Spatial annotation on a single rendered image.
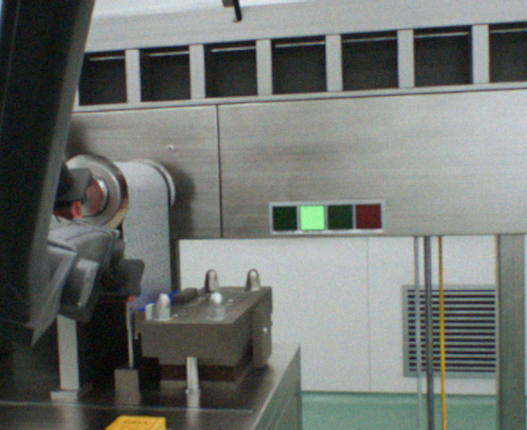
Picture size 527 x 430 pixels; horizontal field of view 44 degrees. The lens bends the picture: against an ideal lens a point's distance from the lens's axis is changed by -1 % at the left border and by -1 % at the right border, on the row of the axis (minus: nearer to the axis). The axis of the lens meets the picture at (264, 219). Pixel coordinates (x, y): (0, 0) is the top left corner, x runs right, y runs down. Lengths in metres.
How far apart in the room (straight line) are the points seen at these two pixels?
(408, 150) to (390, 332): 2.51
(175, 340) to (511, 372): 0.85
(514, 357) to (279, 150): 0.73
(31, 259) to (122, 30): 1.12
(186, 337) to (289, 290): 2.73
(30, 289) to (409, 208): 1.02
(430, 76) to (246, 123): 0.42
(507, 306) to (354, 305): 2.26
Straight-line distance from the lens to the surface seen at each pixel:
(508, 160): 1.46
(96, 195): 1.19
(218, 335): 1.13
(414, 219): 1.44
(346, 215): 1.43
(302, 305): 3.86
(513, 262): 1.63
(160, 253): 1.38
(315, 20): 1.49
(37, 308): 0.56
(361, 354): 3.89
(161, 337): 1.16
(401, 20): 1.48
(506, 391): 1.69
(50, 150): 0.47
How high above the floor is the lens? 1.26
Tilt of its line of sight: 3 degrees down
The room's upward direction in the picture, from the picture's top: 2 degrees counter-clockwise
